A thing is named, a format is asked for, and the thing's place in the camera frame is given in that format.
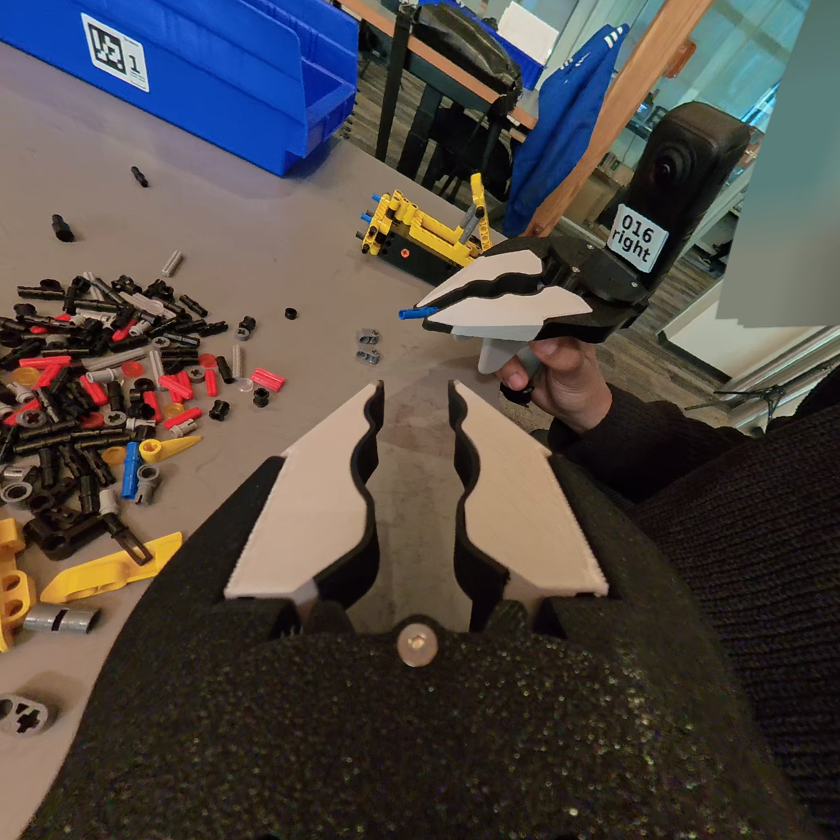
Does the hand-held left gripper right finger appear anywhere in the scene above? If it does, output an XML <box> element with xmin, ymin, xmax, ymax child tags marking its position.
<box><xmin>448</xmin><ymin>379</ymin><xmax>609</xmax><ymax>601</ymax></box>

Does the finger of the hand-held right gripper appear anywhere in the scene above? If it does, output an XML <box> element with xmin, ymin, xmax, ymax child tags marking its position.
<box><xmin>415</xmin><ymin>248</ymin><xmax>547</xmax><ymax>311</ymax></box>
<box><xmin>422</xmin><ymin>285</ymin><xmax>596</xmax><ymax>342</ymax></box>

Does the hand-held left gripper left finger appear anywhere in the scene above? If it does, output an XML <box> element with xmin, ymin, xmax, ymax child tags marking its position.
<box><xmin>223</xmin><ymin>381</ymin><xmax>386</xmax><ymax>632</ymax></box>

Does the person's right hand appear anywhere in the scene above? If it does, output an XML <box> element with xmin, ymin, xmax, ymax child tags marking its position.
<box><xmin>495</xmin><ymin>333</ymin><xmax>614</xmax><ymax>434</ymax></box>

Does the yellow black brick assembly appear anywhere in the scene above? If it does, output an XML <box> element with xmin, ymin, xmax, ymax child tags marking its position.
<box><xmin>357</xmin><ymin>172</ymin><xmax>494</xmax><ymax>285</ymax></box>

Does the blue jacket with white stripes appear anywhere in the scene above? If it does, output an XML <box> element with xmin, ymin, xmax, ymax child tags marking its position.
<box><xmin>504</xmin><ymin>23</ymin><xmax>631</xmax><ymax>238</ymax></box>

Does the wooden table with black legs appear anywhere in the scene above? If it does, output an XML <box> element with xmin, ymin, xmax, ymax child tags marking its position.
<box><xmin>341</xmin><ymin>0</ymin><xmax>540</xmax><ymax>198</ymax></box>

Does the black bag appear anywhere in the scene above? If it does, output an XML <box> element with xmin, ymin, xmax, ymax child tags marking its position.
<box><xmin>410</xmin><ymin>2</ymin><xmax>525</xmax><ymax>114</ymax></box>

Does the person's dark clothed body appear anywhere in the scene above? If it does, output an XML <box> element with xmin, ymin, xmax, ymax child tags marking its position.
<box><xmin>623</xmin><ymin>371</ymin><xmax>840</xmax><ymax>840</ymax></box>

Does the pile of black red pins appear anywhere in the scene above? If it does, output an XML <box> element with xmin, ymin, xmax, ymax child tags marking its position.
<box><xmin>0</xmin><ymin>270</ymin><xmax>287</xmax><ymax>526</ymax></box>

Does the blue plastic storage bin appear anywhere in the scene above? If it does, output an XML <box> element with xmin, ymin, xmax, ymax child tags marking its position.
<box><xmin>0</xmin><ymin>0</ymin><xmax>361</xmax><ymax>178</ymax></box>

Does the wooden post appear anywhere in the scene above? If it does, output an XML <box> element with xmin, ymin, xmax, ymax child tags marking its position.
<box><xmin>524</xmin><ymin>0</ymin><xmax>714</xmax><ymax>238</ymax></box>

